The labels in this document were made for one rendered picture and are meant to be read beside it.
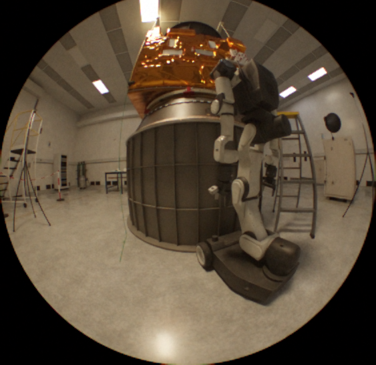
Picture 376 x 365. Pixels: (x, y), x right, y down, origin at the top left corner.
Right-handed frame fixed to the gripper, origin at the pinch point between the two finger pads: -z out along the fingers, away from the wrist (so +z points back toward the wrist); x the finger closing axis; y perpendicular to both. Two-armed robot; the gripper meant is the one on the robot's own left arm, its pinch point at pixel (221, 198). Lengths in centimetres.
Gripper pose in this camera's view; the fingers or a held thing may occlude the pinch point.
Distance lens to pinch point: 67.7
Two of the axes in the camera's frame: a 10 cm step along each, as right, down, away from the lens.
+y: -9.5, 0.3, -3.0
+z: 0.4, -9.7, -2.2
